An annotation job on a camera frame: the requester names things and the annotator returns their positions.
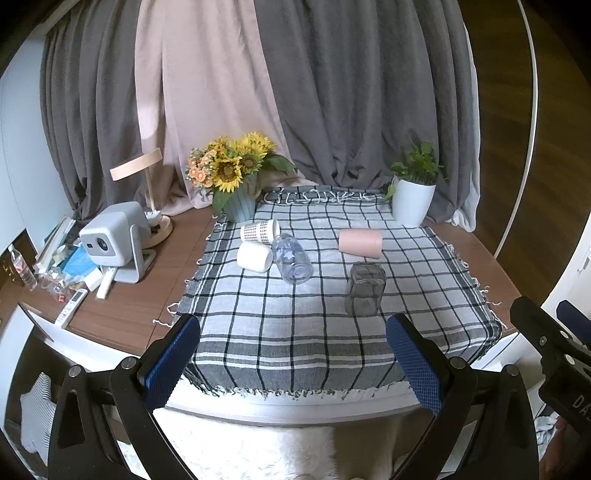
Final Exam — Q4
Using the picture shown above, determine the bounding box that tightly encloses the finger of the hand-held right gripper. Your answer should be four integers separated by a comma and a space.
510, 296, 591, 370
556, 300, 591, 346

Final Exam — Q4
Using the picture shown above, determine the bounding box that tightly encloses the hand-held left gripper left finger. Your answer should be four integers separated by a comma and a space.
46, 314, 202, 480

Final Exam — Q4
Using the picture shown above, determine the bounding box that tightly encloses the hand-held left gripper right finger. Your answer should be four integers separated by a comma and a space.
385, 314, 542, 480

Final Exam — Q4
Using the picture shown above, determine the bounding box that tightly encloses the grey transparent glass cup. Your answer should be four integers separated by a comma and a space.
344, 262, 387, 317

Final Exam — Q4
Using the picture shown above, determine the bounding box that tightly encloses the pink cup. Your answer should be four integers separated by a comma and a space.
338, 228, 383, 260

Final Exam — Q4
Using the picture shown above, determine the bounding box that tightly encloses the white cup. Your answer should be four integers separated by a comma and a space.
237, 241, 273, 274

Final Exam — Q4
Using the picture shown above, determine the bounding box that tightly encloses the clear blue star-print cup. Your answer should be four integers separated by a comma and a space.
271, 233, 313, 284

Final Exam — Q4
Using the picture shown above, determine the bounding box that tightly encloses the patterned paper cup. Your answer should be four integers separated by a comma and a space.
240, 218, 281, 243

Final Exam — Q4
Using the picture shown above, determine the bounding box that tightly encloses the white rounded furniture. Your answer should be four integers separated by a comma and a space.
539, 210, 591, 326

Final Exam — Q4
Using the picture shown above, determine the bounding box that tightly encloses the white stick-shaped device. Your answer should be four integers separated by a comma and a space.
95, 267, 117, 300

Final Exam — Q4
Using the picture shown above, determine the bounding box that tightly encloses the white remote control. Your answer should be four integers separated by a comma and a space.
54, 288, 89, 329

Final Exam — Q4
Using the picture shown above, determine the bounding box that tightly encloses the plaid grey white cloth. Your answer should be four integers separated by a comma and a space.
152, 185, 507, 401

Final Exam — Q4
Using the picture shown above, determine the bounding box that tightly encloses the blue packet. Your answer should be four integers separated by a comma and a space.
59, 244, 100, 278

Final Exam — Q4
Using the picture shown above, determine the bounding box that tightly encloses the grey projector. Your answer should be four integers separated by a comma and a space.
79, 202, 158, 284

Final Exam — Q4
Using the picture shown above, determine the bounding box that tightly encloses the white fluffy rug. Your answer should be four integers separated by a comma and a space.
115, 408, 419, 480

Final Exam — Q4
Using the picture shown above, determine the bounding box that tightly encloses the striped star-shaped pillow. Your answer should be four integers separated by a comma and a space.
20, 372, 57, 456

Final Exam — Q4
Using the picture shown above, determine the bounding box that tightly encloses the white plant pot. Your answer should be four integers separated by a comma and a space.
392, 176, 437, 227

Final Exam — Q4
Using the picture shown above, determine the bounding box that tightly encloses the stack of books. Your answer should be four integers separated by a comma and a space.
34, 216, 78, 274

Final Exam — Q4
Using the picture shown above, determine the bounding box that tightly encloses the teal ribbed vase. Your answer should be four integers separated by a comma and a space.
222, 182, 258, 223

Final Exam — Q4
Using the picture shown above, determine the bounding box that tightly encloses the clear water bottle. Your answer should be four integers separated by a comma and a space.
8, 244, 38, 292

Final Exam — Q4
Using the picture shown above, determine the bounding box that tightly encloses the green potted plant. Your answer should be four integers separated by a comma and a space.
385, 141, 448, 200

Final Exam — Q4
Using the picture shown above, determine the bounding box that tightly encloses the wooden desk lamp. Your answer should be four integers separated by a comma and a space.
109, 148, 175, 248

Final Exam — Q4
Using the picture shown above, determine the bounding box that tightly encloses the sunflower bouquet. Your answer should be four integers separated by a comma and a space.
186, 132, 297, 210

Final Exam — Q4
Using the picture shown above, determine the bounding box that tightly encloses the white hoop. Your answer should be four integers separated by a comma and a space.
491, 0, 542, 262

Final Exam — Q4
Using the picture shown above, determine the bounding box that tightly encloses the grey curtain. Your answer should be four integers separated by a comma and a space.
253, 0, 482, 228
39, 0, 145, 220

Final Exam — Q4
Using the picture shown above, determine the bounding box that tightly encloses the pink curtain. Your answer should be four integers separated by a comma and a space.
133, 0, 306, 219

